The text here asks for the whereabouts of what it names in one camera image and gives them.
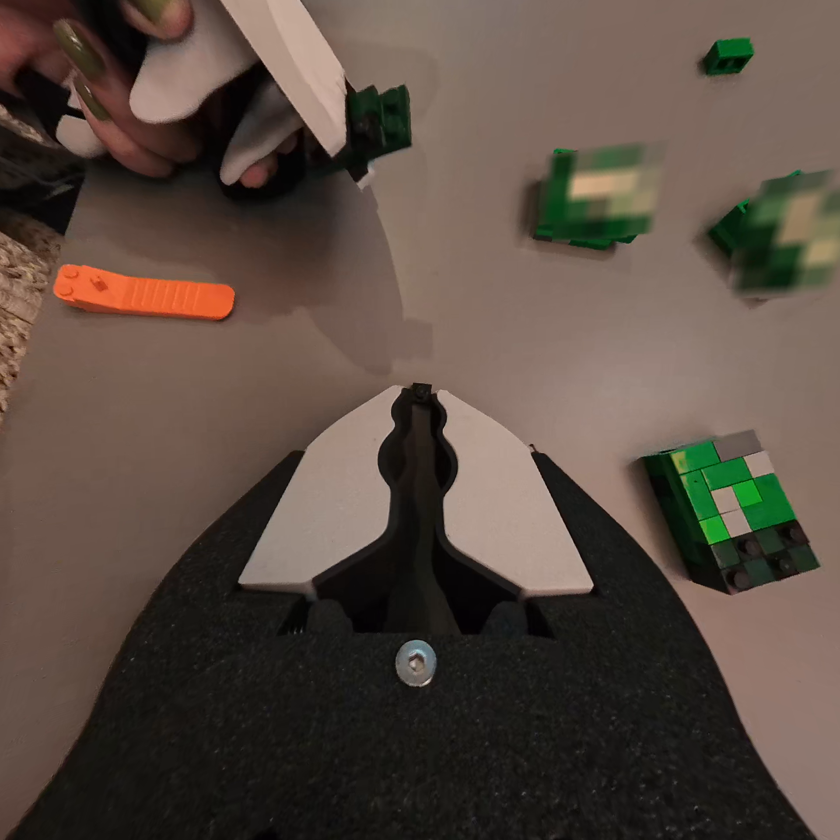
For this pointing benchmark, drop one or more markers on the black top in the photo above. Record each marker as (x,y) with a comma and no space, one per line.
(39,190)

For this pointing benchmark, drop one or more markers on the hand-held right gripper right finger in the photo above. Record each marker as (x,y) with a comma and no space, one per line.
(512,518)

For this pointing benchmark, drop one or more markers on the dark green lego assembly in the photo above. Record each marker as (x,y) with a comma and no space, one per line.
(387,118)

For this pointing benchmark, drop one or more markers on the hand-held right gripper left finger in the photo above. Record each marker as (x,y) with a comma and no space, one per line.
(328,512)

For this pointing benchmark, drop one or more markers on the green lego block dark studs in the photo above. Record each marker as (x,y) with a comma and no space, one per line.
(715,485)

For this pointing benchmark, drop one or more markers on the orange brick separator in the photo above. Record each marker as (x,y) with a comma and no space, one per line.
(144,298)

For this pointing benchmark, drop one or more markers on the person's left hand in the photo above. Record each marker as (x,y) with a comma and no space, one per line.
(151,148)

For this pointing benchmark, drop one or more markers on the green lego face block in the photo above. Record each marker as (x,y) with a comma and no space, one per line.
(725,233)
(551,231)

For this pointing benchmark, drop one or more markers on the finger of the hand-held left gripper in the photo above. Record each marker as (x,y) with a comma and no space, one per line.
(295,59)
(366,178)

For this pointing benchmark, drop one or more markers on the bright green lego brick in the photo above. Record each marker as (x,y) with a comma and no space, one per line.
(728,58)

